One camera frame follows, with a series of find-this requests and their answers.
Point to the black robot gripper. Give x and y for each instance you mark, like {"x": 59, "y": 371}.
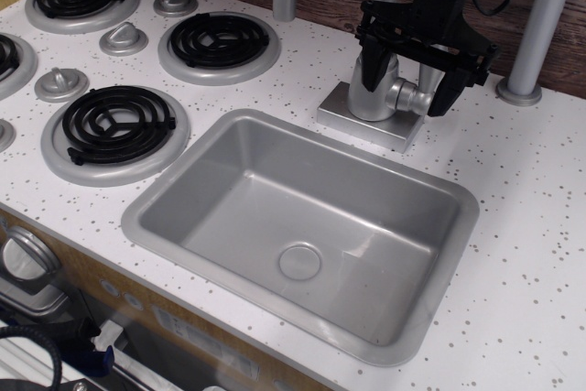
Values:
{"x": 433, "y": 32}

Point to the silver faucet lever handle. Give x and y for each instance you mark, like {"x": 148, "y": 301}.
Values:
{"x": 406, "y": 96}

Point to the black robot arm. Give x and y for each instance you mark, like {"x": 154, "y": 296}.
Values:
{"x": 432, "y": 32}

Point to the silver curved toy faucet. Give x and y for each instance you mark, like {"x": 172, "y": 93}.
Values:
{"x": 378, "y": 105}

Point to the silver support pole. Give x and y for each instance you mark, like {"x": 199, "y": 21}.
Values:
{"x": 520, "y": 88}

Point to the grey plastic sink basin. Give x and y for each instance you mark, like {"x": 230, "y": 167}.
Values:
{"x": 352, "y": 248}

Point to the top right stove burner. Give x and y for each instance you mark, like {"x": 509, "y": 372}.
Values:
{"x": 218, "y": 49}

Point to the silver stove knob top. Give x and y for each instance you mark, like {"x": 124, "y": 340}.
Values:
{"x": 174, "y": 8}

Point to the silver stove knob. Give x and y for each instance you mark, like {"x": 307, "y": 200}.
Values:
{"x": 124, "y": 40}
{"x": 174, "y": 8}
{"x": 61, "y": 85}

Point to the silver stove knob middle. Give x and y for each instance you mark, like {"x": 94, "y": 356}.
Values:
{"x": 124, "y": 40}

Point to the front stove burner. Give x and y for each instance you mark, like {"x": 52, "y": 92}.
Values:
{"x": 115, "y": 136}

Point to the top left stove burner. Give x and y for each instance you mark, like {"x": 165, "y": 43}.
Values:
{"x": 71, "y": 17}

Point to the silver stove knob lower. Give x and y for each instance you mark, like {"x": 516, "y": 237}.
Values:
{"x": 61, "y": 85}

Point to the left edge stove burner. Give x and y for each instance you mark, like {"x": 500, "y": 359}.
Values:
{"x": 18, "y": 64}

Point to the silver stove knob left edge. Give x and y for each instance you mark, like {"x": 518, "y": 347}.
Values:
{"x": 7, "y": 135}

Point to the blue clamp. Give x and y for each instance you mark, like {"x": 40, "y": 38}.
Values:
{"x": 101, "y": 362}

